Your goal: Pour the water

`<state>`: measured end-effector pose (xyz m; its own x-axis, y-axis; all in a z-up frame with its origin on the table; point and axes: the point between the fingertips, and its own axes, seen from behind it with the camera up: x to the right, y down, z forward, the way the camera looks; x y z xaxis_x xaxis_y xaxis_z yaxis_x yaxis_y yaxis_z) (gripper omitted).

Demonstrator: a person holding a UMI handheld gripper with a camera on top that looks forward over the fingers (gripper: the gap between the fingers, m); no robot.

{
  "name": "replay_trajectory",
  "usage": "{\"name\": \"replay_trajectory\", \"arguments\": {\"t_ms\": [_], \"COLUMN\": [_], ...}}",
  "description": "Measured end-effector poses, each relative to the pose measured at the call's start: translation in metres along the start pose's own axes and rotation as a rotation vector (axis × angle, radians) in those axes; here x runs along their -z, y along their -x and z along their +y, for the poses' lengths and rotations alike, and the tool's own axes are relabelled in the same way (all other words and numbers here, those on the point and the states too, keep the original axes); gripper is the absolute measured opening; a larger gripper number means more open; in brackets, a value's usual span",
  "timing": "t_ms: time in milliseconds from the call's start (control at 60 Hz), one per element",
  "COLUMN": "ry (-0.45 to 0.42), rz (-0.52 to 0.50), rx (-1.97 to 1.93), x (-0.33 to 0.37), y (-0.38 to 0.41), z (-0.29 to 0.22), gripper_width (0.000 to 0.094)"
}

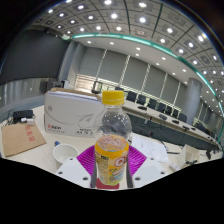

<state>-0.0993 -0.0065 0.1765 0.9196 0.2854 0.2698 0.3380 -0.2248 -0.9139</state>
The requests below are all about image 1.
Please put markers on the black power adapter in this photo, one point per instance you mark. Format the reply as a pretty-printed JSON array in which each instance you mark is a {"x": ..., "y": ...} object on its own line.
[{"x": 22, "y": 115}]

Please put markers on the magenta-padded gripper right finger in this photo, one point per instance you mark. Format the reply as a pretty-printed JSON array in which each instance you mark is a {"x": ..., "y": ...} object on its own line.
[{"x": 150, "y": 170}]

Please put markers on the white dotted mug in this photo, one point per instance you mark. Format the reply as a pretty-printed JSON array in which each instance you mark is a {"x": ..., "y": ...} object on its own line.
[{"x": 65, "y": 153}]

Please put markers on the white table placard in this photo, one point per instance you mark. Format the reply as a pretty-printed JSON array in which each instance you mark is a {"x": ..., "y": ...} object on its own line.
[{"x": 188, "y": 155}]

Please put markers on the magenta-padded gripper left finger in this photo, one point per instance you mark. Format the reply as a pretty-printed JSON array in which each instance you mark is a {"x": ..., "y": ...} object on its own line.
[{"x": 73, "y": 170}]

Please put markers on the ceiling lights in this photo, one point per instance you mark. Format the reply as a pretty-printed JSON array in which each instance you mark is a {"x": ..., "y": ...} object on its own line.
[{"x": 133, "y": 20}]

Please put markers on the yellow-capped clear drink bottle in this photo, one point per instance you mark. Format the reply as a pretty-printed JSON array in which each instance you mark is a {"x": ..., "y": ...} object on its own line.
[{"x": 111, "y": 160}]

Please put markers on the white paper sheet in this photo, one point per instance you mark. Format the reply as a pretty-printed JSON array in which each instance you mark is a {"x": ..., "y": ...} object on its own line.
[{"x": 150, "y": 148}]

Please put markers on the black office chairs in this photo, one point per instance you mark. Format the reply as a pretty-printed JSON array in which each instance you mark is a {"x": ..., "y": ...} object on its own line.
[{"x": 160, "y": 105}]

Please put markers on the brown paper envelope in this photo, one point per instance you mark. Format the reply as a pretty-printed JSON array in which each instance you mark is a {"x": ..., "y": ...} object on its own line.
[{"x": 21, "y": 138}]

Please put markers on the white paper ream box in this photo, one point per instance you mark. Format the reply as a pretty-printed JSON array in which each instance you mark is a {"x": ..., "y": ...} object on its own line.
[{"x": 70, "y": 113}]

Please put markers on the white power strip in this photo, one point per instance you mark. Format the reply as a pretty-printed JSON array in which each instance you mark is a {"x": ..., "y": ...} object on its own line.
[{"x": 174, "y": 166}]

